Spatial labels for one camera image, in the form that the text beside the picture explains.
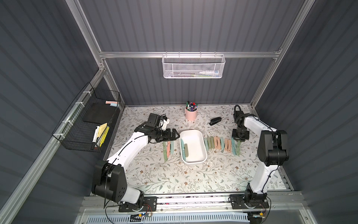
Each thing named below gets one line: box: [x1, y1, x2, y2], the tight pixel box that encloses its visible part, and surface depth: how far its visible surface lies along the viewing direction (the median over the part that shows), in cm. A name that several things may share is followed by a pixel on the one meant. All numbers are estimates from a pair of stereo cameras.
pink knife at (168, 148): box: [166, 140, 171, 159], surface depth 98 cm
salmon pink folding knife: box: [224, 138, 228, 152], surface depth 98 cm
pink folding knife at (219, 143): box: [216, 136, 222, 150], surface depth 98 cm
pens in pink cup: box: [185, 100, 199, 112], surface depth 104 cm
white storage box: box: [179, 129, 208, 164], surface depth 98 cm
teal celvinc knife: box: [231, 136, 237, 156], surface depth 98 cm
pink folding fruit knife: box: [213, 136, 219, 150], surface depth 98 cm
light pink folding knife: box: [227, 139, 232, 154], surface depth 98 cm
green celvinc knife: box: [163, 140, 168, 162], surface depth 96 cm
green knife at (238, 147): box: [236, 140, 241, 156], surface depth 95 cm
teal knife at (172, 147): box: [170, 140, 174, 154], surface depth 96 cm
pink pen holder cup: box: [184, 108, 199, 121], surface depth 110 cm
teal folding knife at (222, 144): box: [220, 136, 225, 154], surface depth 98 cm
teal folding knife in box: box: [180, 138, 186, 161], surface depth 95 cm
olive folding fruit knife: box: [210, 136, 215, 149], surface depth 98 cm
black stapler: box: [208, 116, 222, 126], surface depth 110 cm
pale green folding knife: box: [183, 143, 189, 158], surface depth 96 cm
